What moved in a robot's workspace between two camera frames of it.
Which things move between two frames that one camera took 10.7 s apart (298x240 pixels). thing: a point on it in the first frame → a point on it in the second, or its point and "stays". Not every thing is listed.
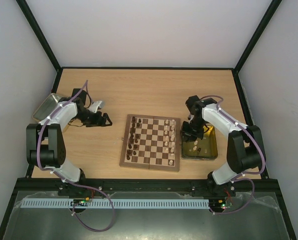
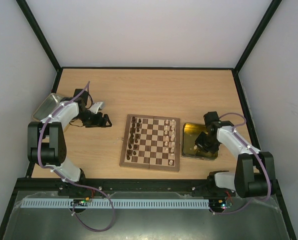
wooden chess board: x=150 y=142 stays
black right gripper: x=188 y=132 → x=202 y=140
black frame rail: x=87 y=186 stays
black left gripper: x=96 y=122 stays
